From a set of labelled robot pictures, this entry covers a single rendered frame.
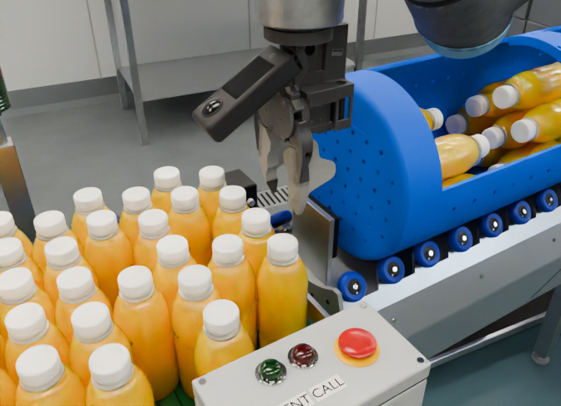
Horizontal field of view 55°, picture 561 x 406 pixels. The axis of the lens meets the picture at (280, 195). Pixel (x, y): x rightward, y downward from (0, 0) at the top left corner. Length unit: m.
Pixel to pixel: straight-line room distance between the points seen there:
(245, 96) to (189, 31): 3.65
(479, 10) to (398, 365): 0.33
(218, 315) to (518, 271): 0.65
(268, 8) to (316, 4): 0.05
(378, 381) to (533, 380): 1.60
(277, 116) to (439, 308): 0.50
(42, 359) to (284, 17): 0.40
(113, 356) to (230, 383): 0.13
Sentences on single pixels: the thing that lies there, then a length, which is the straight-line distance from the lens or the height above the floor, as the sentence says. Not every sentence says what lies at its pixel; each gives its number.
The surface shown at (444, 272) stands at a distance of 0.93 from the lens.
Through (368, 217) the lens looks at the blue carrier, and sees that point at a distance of 0.80.
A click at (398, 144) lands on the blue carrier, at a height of 1.19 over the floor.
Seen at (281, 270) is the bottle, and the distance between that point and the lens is 0.68.
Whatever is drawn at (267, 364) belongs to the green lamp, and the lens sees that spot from 0.51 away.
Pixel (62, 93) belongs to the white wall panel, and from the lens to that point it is 4.13.
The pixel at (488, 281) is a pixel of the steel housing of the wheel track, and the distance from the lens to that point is 1.03.
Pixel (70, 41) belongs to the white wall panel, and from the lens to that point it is 4.05.
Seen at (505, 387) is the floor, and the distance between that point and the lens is 2.04.
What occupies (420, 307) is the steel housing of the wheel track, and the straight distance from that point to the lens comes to 0.92.
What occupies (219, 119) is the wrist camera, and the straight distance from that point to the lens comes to 0.54.
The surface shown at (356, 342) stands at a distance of 0.53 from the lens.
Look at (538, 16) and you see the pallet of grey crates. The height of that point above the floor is 0.46.
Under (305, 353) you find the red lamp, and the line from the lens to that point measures 0.52.
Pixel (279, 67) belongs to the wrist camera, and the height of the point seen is 1.32.
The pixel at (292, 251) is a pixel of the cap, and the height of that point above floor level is 1.08.
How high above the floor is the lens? 1.50
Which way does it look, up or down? 32 degrees down
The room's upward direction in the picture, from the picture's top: straight up
